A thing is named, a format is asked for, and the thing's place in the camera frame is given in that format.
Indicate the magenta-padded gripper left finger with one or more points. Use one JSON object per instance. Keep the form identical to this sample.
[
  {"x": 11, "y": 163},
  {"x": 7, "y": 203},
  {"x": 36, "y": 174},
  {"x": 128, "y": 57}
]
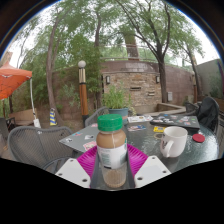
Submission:
[{"x": 75, "y": 171}]

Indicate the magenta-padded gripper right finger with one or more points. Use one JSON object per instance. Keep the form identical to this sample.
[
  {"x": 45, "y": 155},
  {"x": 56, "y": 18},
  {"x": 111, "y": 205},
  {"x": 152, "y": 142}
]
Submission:
[{"x": 151, "y": 170}]

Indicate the green-capped coffee drink bottle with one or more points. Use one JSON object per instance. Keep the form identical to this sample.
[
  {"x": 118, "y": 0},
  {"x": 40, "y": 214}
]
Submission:
[{"x": 111, "y": 146}]

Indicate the grey laptop with stickers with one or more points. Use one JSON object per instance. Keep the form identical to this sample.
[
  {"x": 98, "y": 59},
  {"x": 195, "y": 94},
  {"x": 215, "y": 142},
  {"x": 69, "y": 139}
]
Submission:
[{"x": 76, "y": 136}]

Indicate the white ceramic mug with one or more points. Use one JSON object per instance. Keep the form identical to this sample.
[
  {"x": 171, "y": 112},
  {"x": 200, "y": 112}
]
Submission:
[{"x": 175, "y": 141}]

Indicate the colourful sticker card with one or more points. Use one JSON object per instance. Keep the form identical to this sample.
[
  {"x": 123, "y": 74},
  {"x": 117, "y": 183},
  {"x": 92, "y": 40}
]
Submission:
[{"x": 136, "y": 127}]

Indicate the grey mesh metal chair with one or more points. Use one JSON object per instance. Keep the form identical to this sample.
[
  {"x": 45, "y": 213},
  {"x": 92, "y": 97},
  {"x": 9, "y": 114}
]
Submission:
[
  {"x": 36, "y": 143},
  {"x": 95, "y": 117},
  {"x": 191, "y": 108}
]

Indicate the white printed paper sheet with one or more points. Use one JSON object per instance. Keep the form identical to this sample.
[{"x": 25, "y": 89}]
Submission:
[{"x": 140, "y": 118}]

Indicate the black laptop with stickers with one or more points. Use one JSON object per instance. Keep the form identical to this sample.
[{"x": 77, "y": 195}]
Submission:
[{"x": 176, "y": 120}]

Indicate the flat round red coaster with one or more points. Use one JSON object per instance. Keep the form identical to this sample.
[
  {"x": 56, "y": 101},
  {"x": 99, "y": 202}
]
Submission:
[{"x": 198, "y": 138}]

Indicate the blue yellow striped cone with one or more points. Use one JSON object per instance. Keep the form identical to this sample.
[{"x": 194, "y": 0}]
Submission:
[{"x": 53, "y": 117}]

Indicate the green plant in teal pot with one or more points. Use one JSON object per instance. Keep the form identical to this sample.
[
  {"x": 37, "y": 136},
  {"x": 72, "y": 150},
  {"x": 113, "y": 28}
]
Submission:
[{"x": 116, "y": 100}]

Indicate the black jacket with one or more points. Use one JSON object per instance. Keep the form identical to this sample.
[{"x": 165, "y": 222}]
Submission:
[{"x": 208, "y": 113}]

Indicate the tree with dark trunk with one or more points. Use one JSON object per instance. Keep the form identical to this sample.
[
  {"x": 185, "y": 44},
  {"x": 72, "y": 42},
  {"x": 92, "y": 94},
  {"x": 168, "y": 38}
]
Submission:
[{"x": 162, "y": 80}]

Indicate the tree with leaning pale trunk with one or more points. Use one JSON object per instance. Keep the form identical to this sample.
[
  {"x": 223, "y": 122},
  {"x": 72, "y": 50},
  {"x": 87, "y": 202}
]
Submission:
[{"x": 50, "y": 76}]

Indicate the orange canopy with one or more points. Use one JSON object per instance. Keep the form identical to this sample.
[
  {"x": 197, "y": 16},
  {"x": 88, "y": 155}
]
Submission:
[{"x": 11, "y": 80}]

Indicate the wooden lamp post with globe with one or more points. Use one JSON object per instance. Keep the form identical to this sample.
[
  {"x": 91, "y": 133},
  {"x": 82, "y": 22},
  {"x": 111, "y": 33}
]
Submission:
[{"x": 83, "y": 96}]

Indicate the grey wall utility box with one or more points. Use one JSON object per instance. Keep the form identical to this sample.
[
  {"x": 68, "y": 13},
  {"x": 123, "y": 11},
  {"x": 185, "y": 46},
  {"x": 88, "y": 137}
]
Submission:
[{"x": 169, "y": 96}]

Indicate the black wall lamp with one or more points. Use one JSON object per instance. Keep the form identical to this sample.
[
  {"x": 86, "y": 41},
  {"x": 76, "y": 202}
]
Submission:
[
  {"x": 107, "y": 79},
  {"x": 157, "y": 79}
]

